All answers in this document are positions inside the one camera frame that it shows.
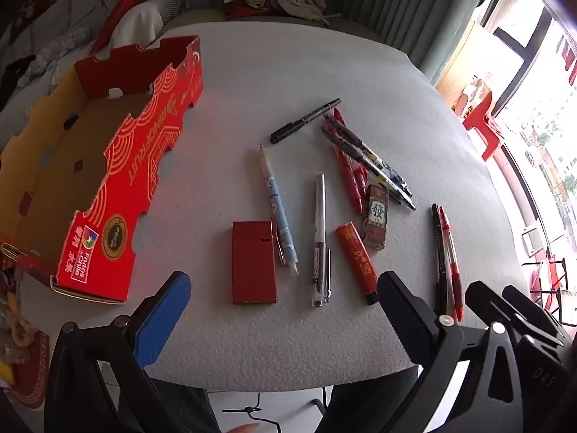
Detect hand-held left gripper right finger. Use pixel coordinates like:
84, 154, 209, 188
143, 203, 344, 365
376, 271, 537, 433

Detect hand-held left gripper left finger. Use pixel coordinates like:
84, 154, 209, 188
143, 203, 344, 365
45, 271, 191, 433

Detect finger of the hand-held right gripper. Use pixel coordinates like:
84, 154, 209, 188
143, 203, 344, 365
466, 280, 526, 344
502, 284, 570, 342

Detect red printed tube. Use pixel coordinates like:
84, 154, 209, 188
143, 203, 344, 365
335, 222, 379, 306

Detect mahjong print small box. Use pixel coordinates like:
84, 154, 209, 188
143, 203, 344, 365
360, 183, 390, 250

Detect red cardboard box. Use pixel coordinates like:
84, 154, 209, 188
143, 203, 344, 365
0, 35, 204, 305

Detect black marker pen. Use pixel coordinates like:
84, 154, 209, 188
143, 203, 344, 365
270, 98, 342, 145

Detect metal folding rack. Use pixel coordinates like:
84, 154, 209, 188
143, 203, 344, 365
520, 253, 569, 325

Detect red clear-barrel pen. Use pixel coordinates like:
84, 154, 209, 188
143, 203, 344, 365
439, 206, 464, 322

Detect slim black pen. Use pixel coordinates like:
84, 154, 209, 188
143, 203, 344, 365
431, 203, 448, 315

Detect white framed board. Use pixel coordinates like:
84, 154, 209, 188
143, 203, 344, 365
522, 223, 546, 255

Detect red flat case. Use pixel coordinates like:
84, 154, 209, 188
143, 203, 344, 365
232, 220, 279, 306

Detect white gel pen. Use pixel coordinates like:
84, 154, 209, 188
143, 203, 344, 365
310, 171, 333, 308

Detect red pens under black pens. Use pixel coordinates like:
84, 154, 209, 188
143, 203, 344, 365
332, 108, 367, 216

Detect red patterned mat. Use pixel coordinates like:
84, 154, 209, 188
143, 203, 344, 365
0, 329, 61, 416

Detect snack bag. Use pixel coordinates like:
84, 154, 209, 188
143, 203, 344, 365
0, 271, 32, 371

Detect blue patterned pen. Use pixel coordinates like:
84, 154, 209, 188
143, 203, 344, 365
258, 143, 299, 277

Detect red plastic chair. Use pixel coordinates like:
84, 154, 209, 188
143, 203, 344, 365
462, 92, 505, 162

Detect wooden board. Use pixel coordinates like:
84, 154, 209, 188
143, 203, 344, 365
436, 20, 490, 111

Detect dark cloth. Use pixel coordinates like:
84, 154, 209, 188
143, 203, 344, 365
0, 56, 36, 111

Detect white pillow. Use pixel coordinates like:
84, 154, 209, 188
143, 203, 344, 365
110, 2, 165, 52

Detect green curtain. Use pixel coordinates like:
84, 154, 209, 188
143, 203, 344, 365
325, 0, 492, 86

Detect red cloth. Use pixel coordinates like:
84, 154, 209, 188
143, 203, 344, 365
90, 0, 151, 55

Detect dark red printed cushion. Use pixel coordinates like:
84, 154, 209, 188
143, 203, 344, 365
11, 0, 60, 41

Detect black cable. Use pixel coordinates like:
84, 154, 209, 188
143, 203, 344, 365
223, 390, 271, 425

